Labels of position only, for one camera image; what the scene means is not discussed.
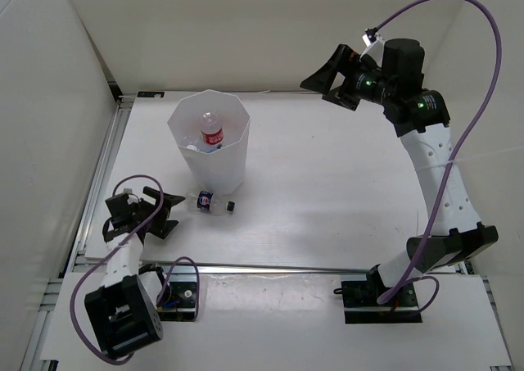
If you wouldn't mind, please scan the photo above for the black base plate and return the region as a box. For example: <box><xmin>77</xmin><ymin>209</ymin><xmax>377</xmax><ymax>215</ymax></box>
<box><xmin>333</xmin><ymin>272</ymin><xmax>423</xmax><ymax>325</ymax></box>
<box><xmin>156</xmin><ymin>256</ymin><xmax>201</xmax><ymax>322</ymax></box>

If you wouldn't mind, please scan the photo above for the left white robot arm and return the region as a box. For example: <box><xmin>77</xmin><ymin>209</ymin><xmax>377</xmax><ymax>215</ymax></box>
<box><xmin>84</xmin><ymin>186</ymin><xmax>185</xmax><ymax>362</ymax></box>

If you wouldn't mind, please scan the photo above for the bottle with red label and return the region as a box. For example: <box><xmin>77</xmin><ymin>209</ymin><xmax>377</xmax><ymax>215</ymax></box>
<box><xmin>200</xmin><ymin>112</ymin><xmax>224</xmax><ymax>145</ymax></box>

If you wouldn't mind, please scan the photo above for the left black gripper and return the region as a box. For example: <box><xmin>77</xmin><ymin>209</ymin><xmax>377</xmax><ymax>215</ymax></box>
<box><xmin>133</xmin><ymin>186</ymin><xmax>185</xmax><ymax>238</ymax></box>

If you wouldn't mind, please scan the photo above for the white octagonal plastic bin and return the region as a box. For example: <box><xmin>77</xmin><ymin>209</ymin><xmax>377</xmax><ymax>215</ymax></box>
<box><xmin>168</xmin><ymin>90</ymin><xmax>251</xmax><ymax>195</ymax></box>

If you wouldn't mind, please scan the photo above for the bottle with dark blue label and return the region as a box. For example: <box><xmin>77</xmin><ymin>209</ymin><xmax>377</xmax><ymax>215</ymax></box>
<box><xmin>185</xmin><ymin>191</ymin><xmax>236</xmax><ymax>215</ymax></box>

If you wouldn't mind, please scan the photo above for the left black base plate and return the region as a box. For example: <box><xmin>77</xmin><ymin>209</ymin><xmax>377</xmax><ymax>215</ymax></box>
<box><xmin>156</xmin><ymin>256</ymin><xmax>201</xmax><ymax>322</ymax></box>

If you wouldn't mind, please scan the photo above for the metal rail bar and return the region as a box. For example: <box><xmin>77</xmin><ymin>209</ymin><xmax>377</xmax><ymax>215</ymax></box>
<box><xmin>138</xmin><ymin>259</ymin><xmax>463</xmax><ymax>276</ymax></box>

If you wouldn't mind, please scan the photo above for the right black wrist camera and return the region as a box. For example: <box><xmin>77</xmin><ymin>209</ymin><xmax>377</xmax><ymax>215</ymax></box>
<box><xmin>362</xmin><ymin>27</ymin><xmax>384</xmax><ymax>56</ymax></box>

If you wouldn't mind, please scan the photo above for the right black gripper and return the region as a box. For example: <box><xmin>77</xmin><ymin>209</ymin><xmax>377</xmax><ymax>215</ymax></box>
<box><xmin>300</xmin><ymin>45</ymin><xmax>395</xmax><ymax>111</ymax></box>

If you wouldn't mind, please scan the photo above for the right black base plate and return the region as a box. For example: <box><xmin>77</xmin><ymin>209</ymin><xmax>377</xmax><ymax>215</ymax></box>
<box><xmin>333</xmin><ymin>272</ymin><xmax>423</xmax><ymax>325</ymax></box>

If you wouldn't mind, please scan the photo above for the blue label water bottle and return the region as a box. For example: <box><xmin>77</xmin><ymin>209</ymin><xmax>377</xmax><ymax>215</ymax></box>
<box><xmin>195</xmin><ymin>142</ymin><xmax>224</xmax><ymax>154</ymax></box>
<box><xmin>181</xmin><ymin>133</ymin><xmax>205</xmax><ymax>152</ymax></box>

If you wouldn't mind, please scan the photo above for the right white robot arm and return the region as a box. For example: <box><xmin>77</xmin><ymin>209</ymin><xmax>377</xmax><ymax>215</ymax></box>
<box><xmin>300</xmin><ymin>38</ymin><xmax>499</xmax><ymax>305</ymax></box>

